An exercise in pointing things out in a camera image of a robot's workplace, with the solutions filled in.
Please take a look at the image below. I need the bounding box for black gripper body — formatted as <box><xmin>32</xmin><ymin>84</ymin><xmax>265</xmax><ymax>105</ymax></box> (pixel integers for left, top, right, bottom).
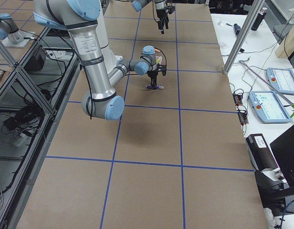
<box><xmin>156</xmin><ymin>7</ymin><xmax>169</xmax><ymax>23</ymax></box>
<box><xmin>147</xmin><ymin>67</ymin><xmax>159</xmax><ymax>83</ymax></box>

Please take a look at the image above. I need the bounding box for purple marker pen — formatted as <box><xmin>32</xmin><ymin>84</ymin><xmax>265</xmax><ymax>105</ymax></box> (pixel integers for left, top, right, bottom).
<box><xmin>146</xmin><ymin>85</ymin><xmax>164</xmax><ymax>90</ymax></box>

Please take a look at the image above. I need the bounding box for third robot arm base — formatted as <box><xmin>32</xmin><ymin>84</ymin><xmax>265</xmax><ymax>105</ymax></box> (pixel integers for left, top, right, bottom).
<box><xmin>0</xmin><ymin>13</ymin><xmax>35</xmax><ymax>48</ymax></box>

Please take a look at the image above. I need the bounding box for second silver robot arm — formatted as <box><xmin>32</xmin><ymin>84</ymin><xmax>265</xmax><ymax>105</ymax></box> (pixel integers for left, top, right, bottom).
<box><xmin>131</xmin><ymin>0</ymin><xmax>169</xmax><ymax>23</ymax></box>

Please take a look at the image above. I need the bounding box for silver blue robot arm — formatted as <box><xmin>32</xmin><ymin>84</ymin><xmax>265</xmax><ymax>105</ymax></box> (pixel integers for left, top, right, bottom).
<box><xmin>33</xmin><ymin>0</ymin><xmax>167</xmax><ymax>120</ymax></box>

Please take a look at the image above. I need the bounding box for folded dark blue umbrella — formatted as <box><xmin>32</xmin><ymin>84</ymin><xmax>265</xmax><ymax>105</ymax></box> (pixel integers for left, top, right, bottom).
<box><xmin>233</xmin><ymin>23</ymin><xmax>241</xmax><ymax>37</ymax></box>

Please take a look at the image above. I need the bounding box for small circuit board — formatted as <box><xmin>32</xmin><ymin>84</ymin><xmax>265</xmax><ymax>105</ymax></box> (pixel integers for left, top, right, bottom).
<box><xmin>232</xmin><ymin>94</ymin><xmax>243</xmax><ymax>105</ymax></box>

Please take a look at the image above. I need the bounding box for black water bottle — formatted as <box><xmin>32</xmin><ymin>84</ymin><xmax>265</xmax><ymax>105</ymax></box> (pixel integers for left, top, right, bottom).
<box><xmin>251</xmin><ymin>7</ymin><xmax>268</xmax><ymax>31</ymax></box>

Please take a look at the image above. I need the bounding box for blue teach pendant near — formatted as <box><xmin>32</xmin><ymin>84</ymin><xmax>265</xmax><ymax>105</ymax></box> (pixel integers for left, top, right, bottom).
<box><xmin>249</xmin><ymin>91</ymin><xmax>291</xmax><ymax>124</ymax></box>

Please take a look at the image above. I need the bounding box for blue teach pendant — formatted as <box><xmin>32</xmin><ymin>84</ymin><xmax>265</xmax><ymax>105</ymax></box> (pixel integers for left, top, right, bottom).
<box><xmin>249</xmin><ymin>91</ymin><xmax>291</xmax><ymax>124</ymax></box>
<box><xmin>266</xmin><ymin>68</ymin><xmax>294</xmax><ymax>95</ymax></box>

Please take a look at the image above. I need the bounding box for blue teach pendant far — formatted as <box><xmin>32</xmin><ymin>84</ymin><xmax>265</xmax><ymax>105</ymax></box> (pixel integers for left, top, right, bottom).
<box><xmin>266</xmin><ymin>68</ymin><xmax>294</xmax><ymax>95</ymax></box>

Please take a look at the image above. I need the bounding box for black box with label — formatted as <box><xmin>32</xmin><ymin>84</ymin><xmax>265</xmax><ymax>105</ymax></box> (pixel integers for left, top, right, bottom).
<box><xmin>245</xmin><ymin>134</ymin><xmax>278</xmax><ymax>172</ymax></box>

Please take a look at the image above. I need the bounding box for metal stand green clip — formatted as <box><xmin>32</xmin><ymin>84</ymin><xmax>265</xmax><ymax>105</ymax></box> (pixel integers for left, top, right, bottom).
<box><xmin>239</xmin><ymin>60</ymin><xmax>294</xmax><ymax>118</ymax></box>

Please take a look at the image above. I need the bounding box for black monitor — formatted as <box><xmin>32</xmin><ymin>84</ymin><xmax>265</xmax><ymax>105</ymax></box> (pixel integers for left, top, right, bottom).
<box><xmin>270</xmin><ymin>125</ymin><xmax>294</xmax><ymax>185</ymax></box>

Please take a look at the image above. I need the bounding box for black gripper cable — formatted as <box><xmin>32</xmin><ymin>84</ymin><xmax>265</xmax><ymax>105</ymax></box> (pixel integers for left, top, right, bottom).
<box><xmin>124</xmin><ymin>49</ymin><xmax>167</xmax><ymax>77</ymax></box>

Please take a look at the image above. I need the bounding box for aluminium frame post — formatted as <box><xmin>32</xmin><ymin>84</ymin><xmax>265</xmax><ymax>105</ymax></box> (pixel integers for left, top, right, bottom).
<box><xmin>222</xmin><ymin>0</ymin><xmax>265</xmax><ymax>75</ymax></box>

